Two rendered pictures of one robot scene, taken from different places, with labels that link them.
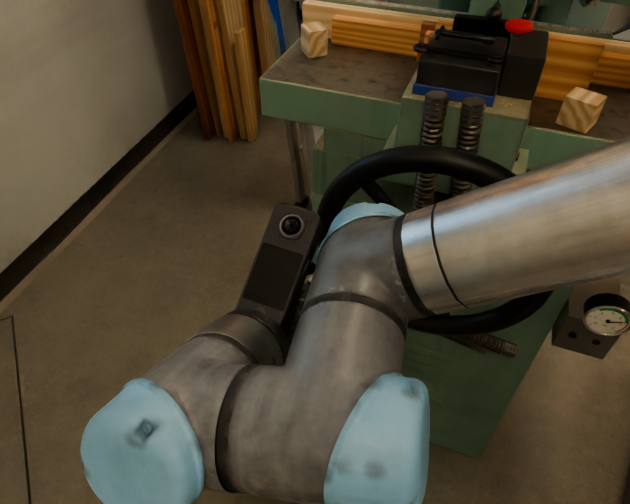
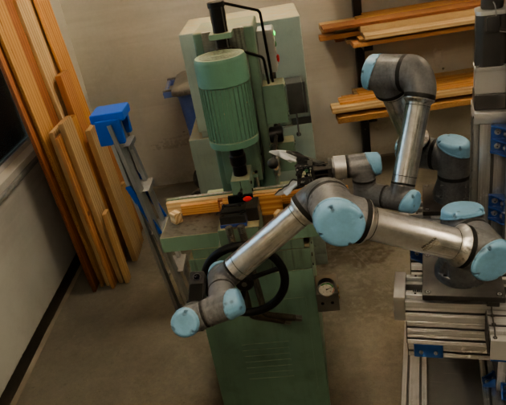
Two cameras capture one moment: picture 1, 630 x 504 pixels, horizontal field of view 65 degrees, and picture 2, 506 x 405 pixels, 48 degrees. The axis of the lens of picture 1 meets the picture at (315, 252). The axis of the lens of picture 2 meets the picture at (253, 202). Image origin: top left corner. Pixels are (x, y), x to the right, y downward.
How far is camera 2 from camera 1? 126 cm
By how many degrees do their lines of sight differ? 21
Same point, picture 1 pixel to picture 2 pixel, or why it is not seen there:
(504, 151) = not seen: hidden behind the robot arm
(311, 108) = (184, 243)
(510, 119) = (253, 227)
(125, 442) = (181, 315)
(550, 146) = not seen: hidden behind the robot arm
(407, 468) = (237, 299)
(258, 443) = (208, 308)
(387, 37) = (206, 207)
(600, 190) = (256, 240)
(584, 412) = (382, 366)
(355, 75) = (197, 226)
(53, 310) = not seen: outside the picture
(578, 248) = (257, 251)
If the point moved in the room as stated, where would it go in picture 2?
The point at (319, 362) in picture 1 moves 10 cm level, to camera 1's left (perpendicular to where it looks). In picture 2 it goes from (215, 292) to (179, 303)
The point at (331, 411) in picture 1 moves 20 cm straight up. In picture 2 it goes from (220, 296) to (206, 231)
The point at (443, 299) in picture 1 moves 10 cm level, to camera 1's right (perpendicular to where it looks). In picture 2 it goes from (238, 274) to (272, 263)
